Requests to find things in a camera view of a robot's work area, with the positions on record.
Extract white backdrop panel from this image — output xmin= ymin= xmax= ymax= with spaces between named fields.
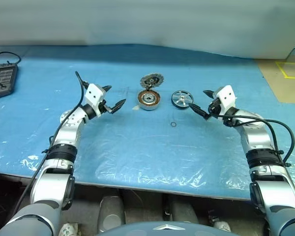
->
xmin=0 ymin=0 xmax=295 ymax=60

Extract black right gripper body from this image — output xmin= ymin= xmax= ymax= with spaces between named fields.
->
xmin=206 ymin=97 xmax=222 ymax=118

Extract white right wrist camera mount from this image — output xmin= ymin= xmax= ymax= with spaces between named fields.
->
xmin=214 ymin=84 xmax=237 ymax=109

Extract grey rounded shape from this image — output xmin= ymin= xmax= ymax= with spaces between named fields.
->
xmin=97 ymin=195 xmax=125 ymax=233

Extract small toothed fan disc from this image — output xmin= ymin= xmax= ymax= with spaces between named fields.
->
xmin=140 ymin=73 xmax=165 ymax=89

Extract blue plastic table sheet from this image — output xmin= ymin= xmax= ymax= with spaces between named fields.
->
xmin=0 ymin=43 xmax=295 ymax=202

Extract silver spoked rotor black rim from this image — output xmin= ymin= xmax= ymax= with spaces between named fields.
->
xmin=171 ymin=89 xmax=194 ymax=110

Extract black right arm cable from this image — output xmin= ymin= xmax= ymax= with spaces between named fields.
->
xmin=207 ymin=105 xmax=295 ymax=168

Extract black handheld controller device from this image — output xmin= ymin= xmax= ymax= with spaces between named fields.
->
xmin=0 ymin=62 xmax=19 ymax=99

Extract grey robot torso triangle logo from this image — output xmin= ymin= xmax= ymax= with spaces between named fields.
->
xmin=95 ymin=220 xmax=227 ymax=236

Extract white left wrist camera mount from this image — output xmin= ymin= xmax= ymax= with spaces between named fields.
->
xmin=84 ymin=83 xmax=108 ymax=117

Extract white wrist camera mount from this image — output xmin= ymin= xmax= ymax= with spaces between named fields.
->
xmin=84 ymin=83 xmax=108 ymax=117
xmin=214 ymin=84 xmax=237 ymax=109

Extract yellow floor tape square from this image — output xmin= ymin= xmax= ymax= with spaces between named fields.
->
xmin=275 ymin=60 xmax=295 ymax=80

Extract silver motor stator copper windings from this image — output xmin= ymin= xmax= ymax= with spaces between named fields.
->
xmin=137 ymin=89 xmax=161 ymax=112

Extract thin black controller cable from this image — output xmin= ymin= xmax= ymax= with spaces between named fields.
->
xmin=0 ymin=51 xmax=22 ymax=74

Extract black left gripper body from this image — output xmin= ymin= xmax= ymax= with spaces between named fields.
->
xmin=98 ymin=99 xmax=114 ymax=115

